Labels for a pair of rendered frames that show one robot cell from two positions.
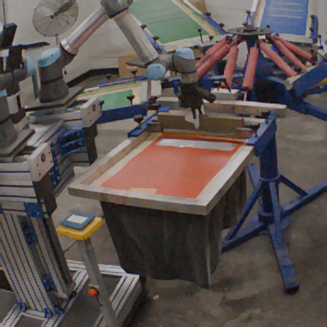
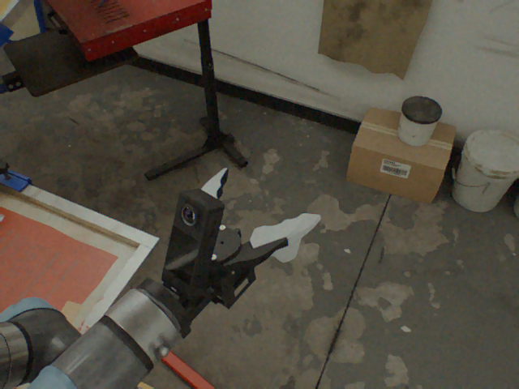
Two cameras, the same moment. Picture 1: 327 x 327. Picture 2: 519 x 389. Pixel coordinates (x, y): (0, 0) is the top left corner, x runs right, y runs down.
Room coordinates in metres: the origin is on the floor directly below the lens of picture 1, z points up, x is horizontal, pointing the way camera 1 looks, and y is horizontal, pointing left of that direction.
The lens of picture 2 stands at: (1.38, 0.69, 2.14)
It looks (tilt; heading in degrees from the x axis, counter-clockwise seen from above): 50 degrees down; 263
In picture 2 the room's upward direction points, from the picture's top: straight up
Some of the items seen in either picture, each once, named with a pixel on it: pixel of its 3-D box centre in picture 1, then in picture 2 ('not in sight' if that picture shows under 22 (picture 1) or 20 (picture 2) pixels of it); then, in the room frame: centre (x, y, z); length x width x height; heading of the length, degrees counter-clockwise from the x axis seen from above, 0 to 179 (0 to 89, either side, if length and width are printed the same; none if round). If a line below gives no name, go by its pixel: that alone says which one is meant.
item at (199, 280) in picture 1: (154, 241); not in sight; (1.83, 0.08, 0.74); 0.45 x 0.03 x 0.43; 58
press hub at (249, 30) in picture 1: (265, 127); not in sight; (2.97, -0.64, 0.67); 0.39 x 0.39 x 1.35
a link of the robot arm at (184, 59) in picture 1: (185, 60); not in sight; (2.26, -0.16, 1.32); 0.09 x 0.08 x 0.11; 75
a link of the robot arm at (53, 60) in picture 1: (49, 63); not in sight; (2.29, 0.43, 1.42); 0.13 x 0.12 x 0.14; 165
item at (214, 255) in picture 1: (227, 216); not in sight; (1.92, -0.22, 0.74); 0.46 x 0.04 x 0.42; 148
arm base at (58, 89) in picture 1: (52, 87); not in sight; (2.28, 0.44, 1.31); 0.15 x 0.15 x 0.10
